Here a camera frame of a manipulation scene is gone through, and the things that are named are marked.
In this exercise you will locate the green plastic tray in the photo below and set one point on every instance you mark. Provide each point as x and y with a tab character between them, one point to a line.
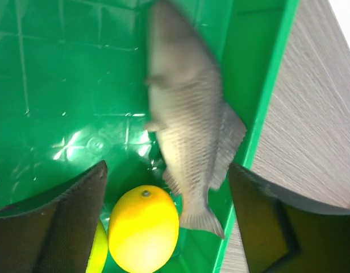
72	96

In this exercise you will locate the yellow fake fruit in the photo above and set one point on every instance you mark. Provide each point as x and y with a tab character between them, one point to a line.
143	229

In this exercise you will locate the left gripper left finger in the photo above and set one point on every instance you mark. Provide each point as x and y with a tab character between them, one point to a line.
54	230

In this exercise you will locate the green fake fruit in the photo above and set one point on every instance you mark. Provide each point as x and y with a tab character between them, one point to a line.
99	250

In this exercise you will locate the grey fake fish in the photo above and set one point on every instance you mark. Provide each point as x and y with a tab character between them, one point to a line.
198	132

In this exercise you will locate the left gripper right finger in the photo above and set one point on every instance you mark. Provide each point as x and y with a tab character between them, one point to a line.
283	231

